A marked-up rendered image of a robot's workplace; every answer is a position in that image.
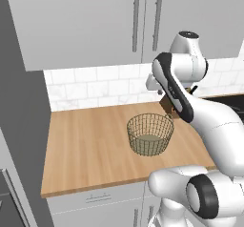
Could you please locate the black hob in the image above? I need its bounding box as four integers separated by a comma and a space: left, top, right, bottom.
205, 93, 244, 123

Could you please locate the grey drawer front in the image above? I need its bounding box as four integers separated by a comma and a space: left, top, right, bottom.
47, 180, 151, 216

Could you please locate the grey base cabinet handle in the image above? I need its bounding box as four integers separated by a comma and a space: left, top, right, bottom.
147, 205, 155, 227
132, 208, 140, 227

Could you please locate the narrow grey wall cabinet door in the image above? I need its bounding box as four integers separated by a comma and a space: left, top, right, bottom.
141, 0, 244, 65

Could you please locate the wire basket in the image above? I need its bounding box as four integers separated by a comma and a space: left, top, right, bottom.
126, 112, 175, 157

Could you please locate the grey bar cabinet handle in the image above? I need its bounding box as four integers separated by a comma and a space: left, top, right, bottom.
152, 0, 164, 52
132, 0, 141, 53

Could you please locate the wide grey wall cabinet door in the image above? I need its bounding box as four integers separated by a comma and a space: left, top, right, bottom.
4, 0, 148, 72

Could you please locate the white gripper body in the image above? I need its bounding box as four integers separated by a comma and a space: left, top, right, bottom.
145, 72, 163, 95

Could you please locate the grey drawer handle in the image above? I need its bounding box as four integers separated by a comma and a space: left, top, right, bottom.
85, 194, 112, 204

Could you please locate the grey base cabinet door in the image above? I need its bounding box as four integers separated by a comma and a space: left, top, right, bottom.
140, 195, 164, 227
51, 198, 145, 227

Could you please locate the brown wooden knife block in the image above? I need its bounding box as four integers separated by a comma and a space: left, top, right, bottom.
159, 84, 200, 117

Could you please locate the dark grey tall cabinet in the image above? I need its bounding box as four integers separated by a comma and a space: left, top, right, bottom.
0, 0, 55, 227

